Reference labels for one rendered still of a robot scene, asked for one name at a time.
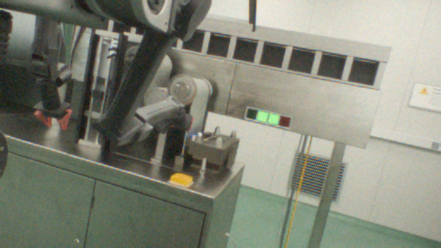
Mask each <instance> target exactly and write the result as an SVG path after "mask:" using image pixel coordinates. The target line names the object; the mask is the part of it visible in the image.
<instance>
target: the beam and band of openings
mask: <svg viewBox="0 0 441 248"><path fill-rule="evenodd" d="M103 30H105V31H109V32H113V33H117V34H124V32H126V33H130V34H139V35H143V34H144V32H145V30H143V29H139V28H130V27H126V26H125V25H123V24H120V23H117V22H114V21H111V20H109V19H108V21H107V25H106V27H105V28H104V29H103ZM225 36H226V37H225ZM229 37H231V38H229ZM252 41H253V42H252ZM275 45H276V46H275ZM294 48H295V49H294ZM391 48H392V47H391V46H381V45H377V44H372V43H363V42H359V41H355V40H343V39H339V38H335V37H326V36H322V35H317V34H306V33H302V32H298V31H289V30H285V29H280V28H269V27H265V26H261V25H256V26H255V32H252V24H248V23H244V22H232V21H229V20H224V19H215V18H212V17H207V16H205V19H203V21H202V23H201V24H200V25H199V26H198V27H197V28H196V31H195V32H194V33H193V34H192V37H191V39H189V40H187V41H186V42H183V41H182V40H180V39H178V38H177V39H176V41H175V42H173V45H172V46H171V49H170V50H173V51H177V52H185V53H191V54H194V55H202V56H205V57H209V58H212V59H221V60H225V61H229V62H236V63H240V64H243V65H253V66H256V67H260V68H267V69H271V70H274V71H284V72H287V73H291V74H298V75H302V76H305V77H309V78H319V79H323V80H330V81H333V82H337V83H341V84H350V85H354V86H357V87H364V88H369V89H372V90H379V89H380V85H381V82H382V78H383V73H384V70H385V68H386V65H387V63H388V59H389V56H390V53H391ZM297 49H299V50H297ZM302 50H303V51H302ZM309 51H311V52H309ZM328 54H330V55H328ZM336 56H338V57H336ZM344 57H345V58H344ZM363 60H364V61H363ZM367 61H369V62H367ZM370 62H372V63H370Z"/></svg>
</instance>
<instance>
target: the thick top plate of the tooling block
mask: <svg viewBox="0 0 441 248"><path fill-rule="evenodd" d="M219 137H221V139H222V144H221V148H219V147H215V142H216V139H218V138H219ZM229 137H230V136H229V135H224V134H221V133H220V135H217V134H214V133H212V134H211V135H210V136H208V137H207V138H204V137H202V143H199V142H195V141H193V140H191V141H190V142H189V151H188V154H190V155H196V156H198V157H200V158H207V159H210V160H213V161H218V162H221V161H223V160H224V159H225V158H227V157H228V155H229V152H230V148H231V146H233V145H234V144H236V145H238V146H239V141H240V139H238V138H236V139H231V138H229Z"/></svg>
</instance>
